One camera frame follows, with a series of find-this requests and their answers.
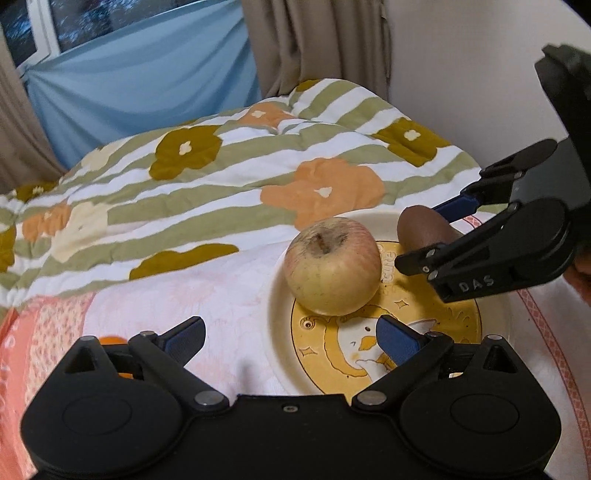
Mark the cream duck-print plate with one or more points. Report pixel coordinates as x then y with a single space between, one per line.
314 354

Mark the yellow-red apple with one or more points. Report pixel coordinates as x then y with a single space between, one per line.
333 267

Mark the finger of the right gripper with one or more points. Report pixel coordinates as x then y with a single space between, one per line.
496 181
485 258

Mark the beige right curtain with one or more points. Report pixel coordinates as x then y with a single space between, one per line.
298 40

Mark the small orange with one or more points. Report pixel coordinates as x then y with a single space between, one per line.
118 353

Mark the floral striped quilt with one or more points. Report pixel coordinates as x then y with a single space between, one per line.
166 199

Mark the beige curtain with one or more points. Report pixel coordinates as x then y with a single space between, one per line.
298 40
26 154

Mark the window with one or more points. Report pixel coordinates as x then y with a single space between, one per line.
35 31

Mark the brown kiwi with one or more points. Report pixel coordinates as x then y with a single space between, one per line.
420 226

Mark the right hand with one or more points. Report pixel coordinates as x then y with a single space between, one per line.
578 275

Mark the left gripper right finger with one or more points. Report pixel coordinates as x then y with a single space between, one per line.
415 355

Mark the beige left curtain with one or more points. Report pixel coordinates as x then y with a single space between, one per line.
26 154

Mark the blue window cloth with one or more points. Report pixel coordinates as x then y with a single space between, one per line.
177 66

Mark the pink white bed cover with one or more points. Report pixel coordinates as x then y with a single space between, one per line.
550 329

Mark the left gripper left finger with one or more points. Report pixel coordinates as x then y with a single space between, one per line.
163 358

